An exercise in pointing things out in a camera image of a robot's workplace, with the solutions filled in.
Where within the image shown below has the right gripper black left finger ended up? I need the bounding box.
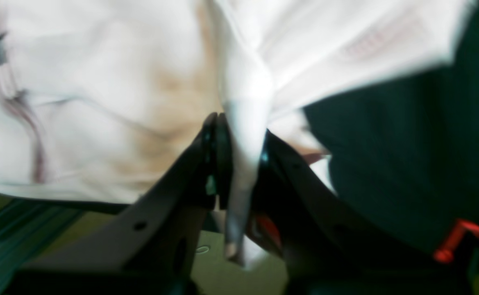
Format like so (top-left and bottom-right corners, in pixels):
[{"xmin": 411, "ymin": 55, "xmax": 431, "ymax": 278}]
[{"xmin": 6, "ymin": 113, "xmax": 227, "ymax": 295}]

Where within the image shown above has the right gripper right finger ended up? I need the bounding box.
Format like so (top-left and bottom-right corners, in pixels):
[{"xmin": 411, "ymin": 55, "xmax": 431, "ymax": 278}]
[{"xmin": 251, "ymin": 131, "xmax": 473, "ymax": 295}]

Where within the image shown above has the pink T-shirt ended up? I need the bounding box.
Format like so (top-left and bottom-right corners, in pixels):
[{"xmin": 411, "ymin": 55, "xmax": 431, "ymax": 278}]
[{"xmin": 0, "ymin": 0, "xmax": 479, "ymax": 271}]

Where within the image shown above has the red clamp right edge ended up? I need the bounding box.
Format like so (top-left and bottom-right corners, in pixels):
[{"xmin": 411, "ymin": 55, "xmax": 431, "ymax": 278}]
[{"xmin": 432, "ymin": 219, "xmax": 479, "ymax": 264}]

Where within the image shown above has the black table cloth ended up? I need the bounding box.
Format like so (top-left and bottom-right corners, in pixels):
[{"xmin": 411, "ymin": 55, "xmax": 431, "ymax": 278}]
[{"xmin": 305, "ymin": 0, "xmax": 479, "ymax": 267}]

